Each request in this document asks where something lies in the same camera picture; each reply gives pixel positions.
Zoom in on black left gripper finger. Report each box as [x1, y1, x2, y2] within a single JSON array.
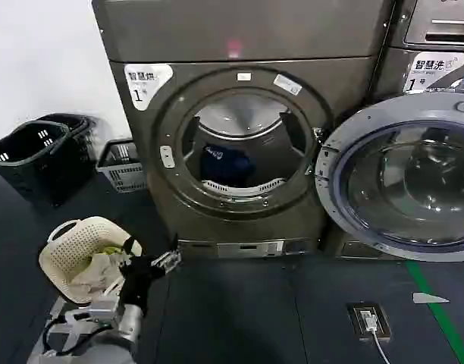
[[120, 235, 143, 266], [151, 232, 183, 275]]

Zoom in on silver floor tape piece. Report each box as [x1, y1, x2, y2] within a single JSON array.
[[412, 291, 451, 305]]

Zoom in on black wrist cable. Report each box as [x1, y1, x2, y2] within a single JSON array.
[[41, 309, 104, 356]]

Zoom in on grey dryer with open drum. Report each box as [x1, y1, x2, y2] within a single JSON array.
[[90, 0, 397, 260]]

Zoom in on cream perforated laundry basket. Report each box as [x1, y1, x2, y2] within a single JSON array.
[[38, 215, 144, 305]]

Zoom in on white power cable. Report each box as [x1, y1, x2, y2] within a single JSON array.
[[371, 327, 390, 364]]

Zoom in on round glass dryer door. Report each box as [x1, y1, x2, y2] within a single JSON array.
[[314, 92, 464, 263]]

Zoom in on white plug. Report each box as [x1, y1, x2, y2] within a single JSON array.
[[362, 309, 380, 331]]

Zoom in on large black plastic basket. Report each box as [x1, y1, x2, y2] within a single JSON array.
[[0, 120, 98, 209]]

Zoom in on grey floor tape cross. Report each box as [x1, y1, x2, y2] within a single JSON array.
[[45, 297, 89, 344]]

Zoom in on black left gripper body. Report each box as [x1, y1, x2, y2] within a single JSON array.
[[119, 256, 164, 315]]

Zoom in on grey washing machine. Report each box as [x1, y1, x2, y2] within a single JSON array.
[[332, 0, 464, 262]]

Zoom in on green floor tape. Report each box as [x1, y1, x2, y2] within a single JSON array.
[[405, 260, 464, 364]]

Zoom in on metal floor socket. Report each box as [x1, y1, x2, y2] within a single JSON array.
[[346, 301, 393, 337]]

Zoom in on grey slatted plastic basket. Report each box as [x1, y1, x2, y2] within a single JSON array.
[[96, 139, 149, 195]]

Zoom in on beige cloth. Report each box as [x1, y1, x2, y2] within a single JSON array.
[[69, 251, 125, 295]]

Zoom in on dark blue garment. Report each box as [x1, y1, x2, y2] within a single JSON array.
[[199, 143, 257, 187]]

